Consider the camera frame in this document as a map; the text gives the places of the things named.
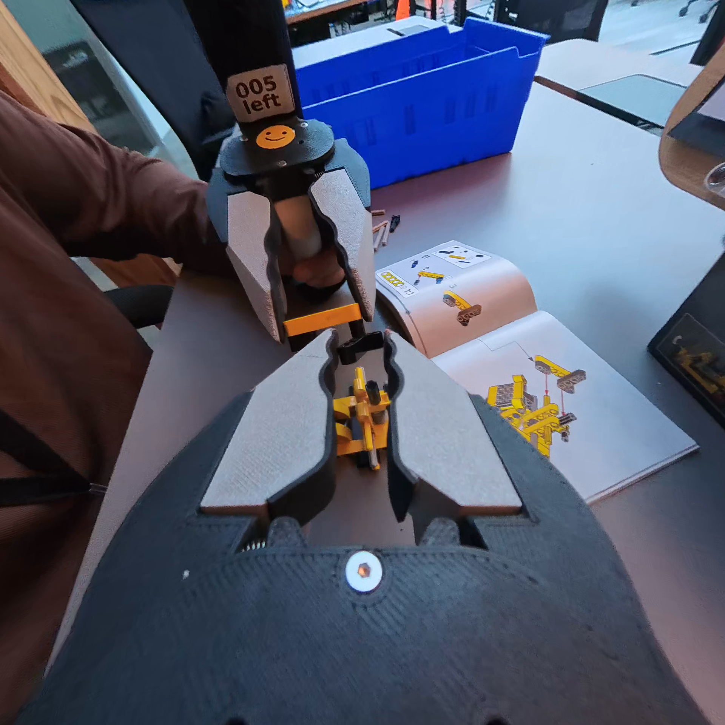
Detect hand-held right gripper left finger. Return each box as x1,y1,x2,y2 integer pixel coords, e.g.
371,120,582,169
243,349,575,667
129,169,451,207
200,329,339,524

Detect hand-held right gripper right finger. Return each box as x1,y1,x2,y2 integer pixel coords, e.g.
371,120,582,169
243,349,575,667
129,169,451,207
383,330,524,541

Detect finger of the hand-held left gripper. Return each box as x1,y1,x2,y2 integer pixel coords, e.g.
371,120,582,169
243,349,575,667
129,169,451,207
225,193,288,344
307,168,377,322

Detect yellow lego vehicle assembly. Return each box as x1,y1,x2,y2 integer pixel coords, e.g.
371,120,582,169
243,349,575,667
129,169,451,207
333,367,393,471

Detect black and yellow lego sub-assembly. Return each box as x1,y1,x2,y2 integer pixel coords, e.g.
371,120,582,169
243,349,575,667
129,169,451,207
282,303,385,365

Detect person's left forearm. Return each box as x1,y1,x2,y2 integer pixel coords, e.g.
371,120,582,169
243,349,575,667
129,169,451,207
0,91,241,278

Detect small lego axle pieces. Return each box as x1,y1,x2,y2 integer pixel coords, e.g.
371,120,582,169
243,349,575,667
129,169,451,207
371,208,401,248

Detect lego instruction booklet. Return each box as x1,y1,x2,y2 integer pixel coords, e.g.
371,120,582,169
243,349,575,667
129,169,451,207
375,241,699,505

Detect black lego box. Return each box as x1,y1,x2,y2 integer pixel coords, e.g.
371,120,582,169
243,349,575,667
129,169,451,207
647,278,725,429

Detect person's left hand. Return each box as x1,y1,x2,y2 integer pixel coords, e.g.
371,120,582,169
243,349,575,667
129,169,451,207
290,251,346,293

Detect black chair armrest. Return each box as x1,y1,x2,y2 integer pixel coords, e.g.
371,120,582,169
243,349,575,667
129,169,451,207
105,285,174,329

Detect blue plastic bin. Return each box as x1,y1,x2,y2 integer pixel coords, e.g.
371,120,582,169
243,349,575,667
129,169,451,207
292,17,551,190

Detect black office chair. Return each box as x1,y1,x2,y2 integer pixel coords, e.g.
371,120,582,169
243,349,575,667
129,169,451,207
71,0,227,182

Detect white box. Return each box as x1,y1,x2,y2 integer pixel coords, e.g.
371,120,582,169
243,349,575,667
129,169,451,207
292,17,454,69

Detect person's brown clothing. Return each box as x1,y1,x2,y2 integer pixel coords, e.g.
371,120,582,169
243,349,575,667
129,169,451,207
0,187,154,689

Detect grey background desk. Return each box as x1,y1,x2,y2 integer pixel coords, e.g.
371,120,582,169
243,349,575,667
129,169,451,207
535,39,704,132

